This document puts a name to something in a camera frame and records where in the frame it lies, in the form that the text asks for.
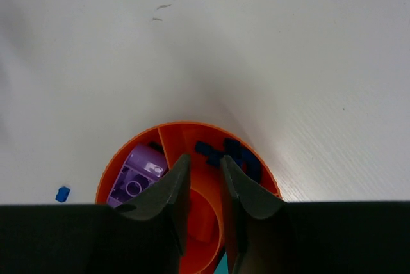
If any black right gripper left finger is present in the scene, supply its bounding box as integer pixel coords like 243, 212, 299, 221
1, 154, 190, 273

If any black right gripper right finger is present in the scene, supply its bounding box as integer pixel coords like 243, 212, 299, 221
220, 157, 409, 273

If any teal long lego brick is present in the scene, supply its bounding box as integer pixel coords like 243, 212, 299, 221
213, 253, 229, 274

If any purple square lego brick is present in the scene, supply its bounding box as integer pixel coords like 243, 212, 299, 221
106, 144, 168, 208

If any blue arch lego piece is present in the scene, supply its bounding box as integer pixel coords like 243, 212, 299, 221
240, 147, 262, 183

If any small blue lego brick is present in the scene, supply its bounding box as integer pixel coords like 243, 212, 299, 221
195, 141, 224, 168

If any small blue lego cube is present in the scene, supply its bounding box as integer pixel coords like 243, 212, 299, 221
55, 186, 70, 203

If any small blue lego piece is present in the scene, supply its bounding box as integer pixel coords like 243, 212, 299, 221
224, 138, 242, 159

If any orange round divided container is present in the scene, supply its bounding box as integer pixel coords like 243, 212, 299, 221
95, 121, 283, 274

